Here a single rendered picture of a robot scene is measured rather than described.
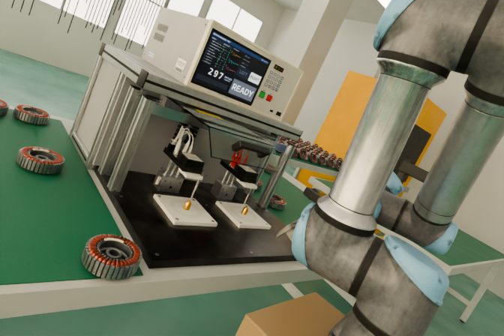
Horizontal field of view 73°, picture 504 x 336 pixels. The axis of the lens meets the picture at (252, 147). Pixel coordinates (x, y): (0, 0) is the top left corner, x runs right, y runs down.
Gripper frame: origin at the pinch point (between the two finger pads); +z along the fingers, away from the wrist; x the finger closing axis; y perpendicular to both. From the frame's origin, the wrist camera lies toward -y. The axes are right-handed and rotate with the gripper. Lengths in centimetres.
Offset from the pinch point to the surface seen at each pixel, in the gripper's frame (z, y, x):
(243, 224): 12.3, -9.5, -5.4
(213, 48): -18, -50, -28
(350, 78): 34, -260, 324
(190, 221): 12.2, -9.6, -26.2
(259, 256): 6.2, 3.6, -9.5
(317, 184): 54, -70, 133
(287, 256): 6.2, 3.9, 2.9
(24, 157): 26, -33, -64
